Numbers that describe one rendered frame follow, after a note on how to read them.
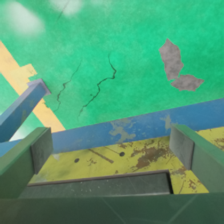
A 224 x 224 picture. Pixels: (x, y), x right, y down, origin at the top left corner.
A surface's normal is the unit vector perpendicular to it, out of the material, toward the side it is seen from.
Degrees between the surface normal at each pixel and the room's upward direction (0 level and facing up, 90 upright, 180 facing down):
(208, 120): 90
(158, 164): 90
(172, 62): 0
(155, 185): 90
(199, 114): 90
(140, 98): 0
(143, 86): 0
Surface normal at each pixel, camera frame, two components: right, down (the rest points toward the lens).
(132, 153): -0.33, -0.76
